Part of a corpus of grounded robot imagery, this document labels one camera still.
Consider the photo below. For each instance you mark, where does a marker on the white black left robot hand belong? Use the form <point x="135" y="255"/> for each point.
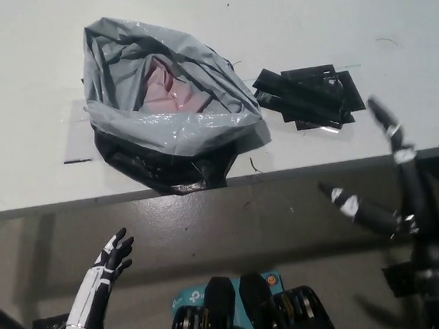
<point x="99" y="279"/>

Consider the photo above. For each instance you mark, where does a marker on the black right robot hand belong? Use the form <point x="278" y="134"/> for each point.
<point x="419" y="208"/>

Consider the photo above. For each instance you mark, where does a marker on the grey plastic bag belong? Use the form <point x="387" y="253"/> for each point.
<point x="143" y="129"/>

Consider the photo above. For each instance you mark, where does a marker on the pink item inside bag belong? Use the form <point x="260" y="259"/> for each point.
<point x="167" y="96"/>

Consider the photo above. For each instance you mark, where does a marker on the teal router box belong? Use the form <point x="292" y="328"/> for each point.
<point x="185" y="298"/>

